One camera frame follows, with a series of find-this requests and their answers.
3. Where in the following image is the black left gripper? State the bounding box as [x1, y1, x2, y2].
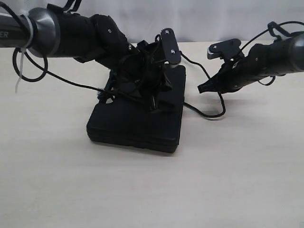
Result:
[57, 13, 181, 113]

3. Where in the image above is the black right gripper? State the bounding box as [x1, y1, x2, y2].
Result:
[198, 38, 297, 94]

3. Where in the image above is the black plastic carrying case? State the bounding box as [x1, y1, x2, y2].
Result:
[86, 65, 186, 153]

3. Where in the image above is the black rope with loop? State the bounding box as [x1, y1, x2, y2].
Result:
[96, 51, 226, 121]

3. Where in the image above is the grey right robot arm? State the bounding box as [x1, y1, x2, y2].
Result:
[198, 34, 304, 94]

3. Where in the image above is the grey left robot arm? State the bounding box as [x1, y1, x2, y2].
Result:
[0, 3, 181, 112]

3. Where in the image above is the white backdrop curtain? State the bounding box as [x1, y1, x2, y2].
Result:
[0, 0, 304, 46]

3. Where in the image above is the white zip tie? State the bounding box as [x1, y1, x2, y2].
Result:
[15, 14, 34, 94]

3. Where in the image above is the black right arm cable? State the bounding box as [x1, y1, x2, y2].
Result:
[234, 20, 304, 86]

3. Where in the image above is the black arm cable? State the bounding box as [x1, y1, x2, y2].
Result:
[234, 20, 304, 86]
[0, 0, 105, 92]

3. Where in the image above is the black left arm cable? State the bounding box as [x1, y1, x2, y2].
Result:
[0, 0, 105, 92]

